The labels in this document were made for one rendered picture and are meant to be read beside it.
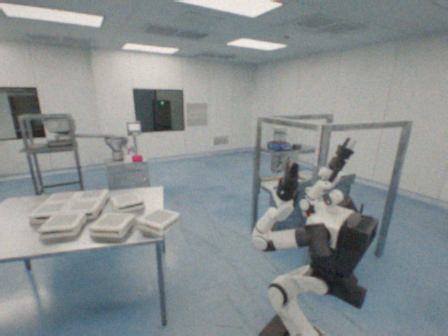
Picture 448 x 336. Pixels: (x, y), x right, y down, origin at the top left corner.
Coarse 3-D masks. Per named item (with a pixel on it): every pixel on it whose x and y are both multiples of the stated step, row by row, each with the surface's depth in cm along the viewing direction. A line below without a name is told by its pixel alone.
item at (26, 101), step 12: (0, 96) 504; (12, 96) 513; (24, 96) 524; (36, 96) 534; (0, 108) 508; (12, 108) 518; (24, 108) 529; (36, 108) 539; (0, 120) 513; (12, 120) 523; (24, 120) 534; (36, 120) 545; (0, 132) 518; (12, 132) 528; (36, 132) 550
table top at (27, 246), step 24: (120, 192) 258; (144, 192) 259; (0, 216) 204; (24, 216) 205; (0, 240) 171; (24, 240) 171; (48, 240) 171; (72, 240) 172; (96, 240) 172; (120, 240) 172; (144, 240) 173
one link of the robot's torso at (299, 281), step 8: (296, 272) 160; (304, 272) 149; (280, 280) 161; (288, 280) 154; (296, 280) 146; (304, 280) 141; (312, 280) 138; (320, 280) 136; (280, 288) 158; (288, 288) 156; (296, 288) 151; (304, 288) 144; (312, 288) 139; (320, 288) 135; (288, 296) 157
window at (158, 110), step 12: (144, 96) 649; (156, 96) 665; (168, 96) 682; (180, 96) 699; (144, 108) 657; (156, 108) 673; (168, 108) 690; (180, 108) 708; (144, 120) 665; (156, 120) 681; (168, 120) 699; (180, 120) 717
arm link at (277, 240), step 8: (272, 232) 127; (280, 232) 124; (288, 232) 121; (256, 240) 124; (264, 240) 122; (272, 240) 123; (280, 240) 121; (288, 240) 118; (264, 248) 124; (272, 248) 123; (280, 248) 122
